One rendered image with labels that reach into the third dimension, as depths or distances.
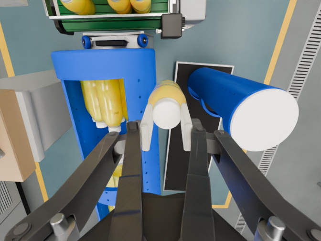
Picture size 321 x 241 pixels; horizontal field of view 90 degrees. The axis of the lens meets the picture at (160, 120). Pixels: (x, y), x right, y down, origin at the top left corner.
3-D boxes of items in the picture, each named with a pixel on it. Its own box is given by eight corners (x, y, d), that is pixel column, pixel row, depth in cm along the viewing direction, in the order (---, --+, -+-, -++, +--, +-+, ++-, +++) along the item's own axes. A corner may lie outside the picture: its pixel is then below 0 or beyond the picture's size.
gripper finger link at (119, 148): (139, 155, 15) (107, 156, 15) (145, 130, 19) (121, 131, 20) (137, 141, 14) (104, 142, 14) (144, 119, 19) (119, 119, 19)
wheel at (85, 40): (86, 49, 56) (92, 49, 58) (83, 34, 55) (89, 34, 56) (82, 49, 60) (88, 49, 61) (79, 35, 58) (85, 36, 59)
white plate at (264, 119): (244, 84, 59) (242, 83, 60) (222, 148, 69) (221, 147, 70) (312, 94, 62) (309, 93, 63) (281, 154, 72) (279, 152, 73)
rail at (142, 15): (54, 20, 56) (49, 18, 53) (53, 17, 55) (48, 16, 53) (169, 17, 57) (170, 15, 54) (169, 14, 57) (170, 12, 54)
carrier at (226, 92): (190, 64, 140) (184, 96, 151) (242, 82, 60) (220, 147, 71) (221, 69, 143) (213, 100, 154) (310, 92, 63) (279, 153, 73)
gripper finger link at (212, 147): (194, 140, 14) (229, 140, 14) (188, 118, 18) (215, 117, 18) (193, 155, 14) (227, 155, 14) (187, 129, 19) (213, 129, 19)
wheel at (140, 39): (137, 47, 58) (141, 47, 57) (136, 33, 56) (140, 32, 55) (145, 47, 61) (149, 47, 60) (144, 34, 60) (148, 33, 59)
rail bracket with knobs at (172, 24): (155, 39, 64) (156, 38, 55) (155, 18, 61) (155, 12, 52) (180, 38, 64) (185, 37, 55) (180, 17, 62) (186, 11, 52)
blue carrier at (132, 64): (112, 213, 95) (97, 275, 68) (79, 51, 60) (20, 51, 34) (161, 210, 95) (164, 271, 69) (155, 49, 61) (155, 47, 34)
